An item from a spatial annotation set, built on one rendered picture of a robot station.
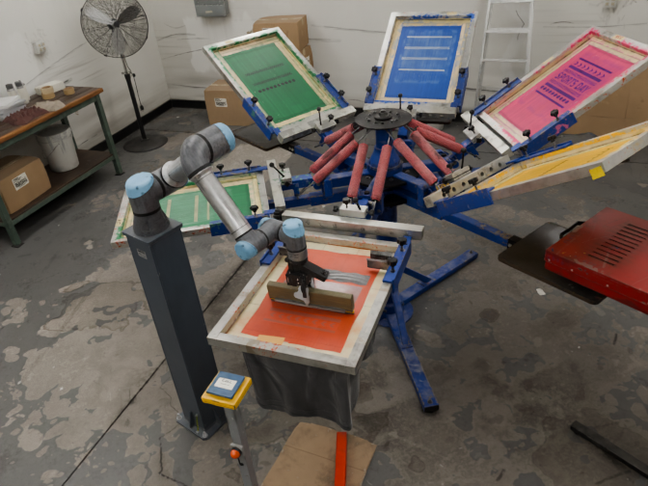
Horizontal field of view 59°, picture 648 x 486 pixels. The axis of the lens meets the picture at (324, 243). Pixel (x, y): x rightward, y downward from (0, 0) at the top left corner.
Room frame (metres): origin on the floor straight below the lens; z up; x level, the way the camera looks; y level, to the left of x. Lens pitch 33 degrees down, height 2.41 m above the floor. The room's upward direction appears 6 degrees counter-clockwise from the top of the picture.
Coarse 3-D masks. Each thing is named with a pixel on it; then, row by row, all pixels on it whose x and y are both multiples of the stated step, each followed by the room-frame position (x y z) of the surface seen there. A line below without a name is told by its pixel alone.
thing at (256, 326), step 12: (312, 252) 2.18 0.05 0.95; (324, 252) 2.17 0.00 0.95; (324, 264) 2.07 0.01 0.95; (264, 300) 1.86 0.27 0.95; (264, 312) 1.78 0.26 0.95; (252, 324) 1.72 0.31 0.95; (264, 324) 1.71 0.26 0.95; (276, 324) 1.70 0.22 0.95; (276, 336) 1.64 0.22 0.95; (288, 336) 1.63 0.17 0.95
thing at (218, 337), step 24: (312, 240) 2.26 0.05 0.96; (336, 240) 2.22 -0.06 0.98; (360, 240) 2.18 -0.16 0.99; (264, 264) 2.07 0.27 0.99; (384, 288) 1.81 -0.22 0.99; (240, 312) 1.79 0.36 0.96; (216, 336) 1.63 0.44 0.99; (360, 336) 1.55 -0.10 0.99; (288, 360) 1.50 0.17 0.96; (312, 360) 1.46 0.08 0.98; (336, 360) 1.44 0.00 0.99; (360, 360) 1.45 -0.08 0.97
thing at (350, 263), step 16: (352, 256) 2.11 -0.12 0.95; (368, 256) 2.10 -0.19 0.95; (352, 272) 1.99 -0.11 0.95; (368, 272) 1.98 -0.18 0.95; (320, 288) 1.90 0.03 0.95; (336, 288) 1.89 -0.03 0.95; (352, 288) 1.88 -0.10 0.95; (368, 288) 1.87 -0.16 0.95; (352, 320) 1.68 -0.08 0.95; (304, 336) 1.62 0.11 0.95; (320, 336) 1.61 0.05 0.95; (336, 336) 1.60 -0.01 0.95
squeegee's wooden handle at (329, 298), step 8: (272, 288) 1.83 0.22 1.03; (280, 288) 1.81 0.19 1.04; (288, 288) 1.80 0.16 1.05; (296, 288) 1.79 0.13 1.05; (312, 288) 1.78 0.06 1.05; (272, 296) 1.84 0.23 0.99; (280, 296) 1.82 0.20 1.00; (288, 296) 1.81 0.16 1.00; (312, 296) 1.76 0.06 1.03; (320, 296) 1.75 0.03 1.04; (328, 296) 1.73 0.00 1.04; (336, 296) 1.72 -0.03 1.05; (344, 296) 1.71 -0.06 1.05; (352, 296) 1.71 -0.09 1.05; (320, 304) 1.75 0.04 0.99; (328, 304) 1.74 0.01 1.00; (336, 304) 1.72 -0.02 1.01; (344, 304) 1.71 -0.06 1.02; (352, 304) 1.71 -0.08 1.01
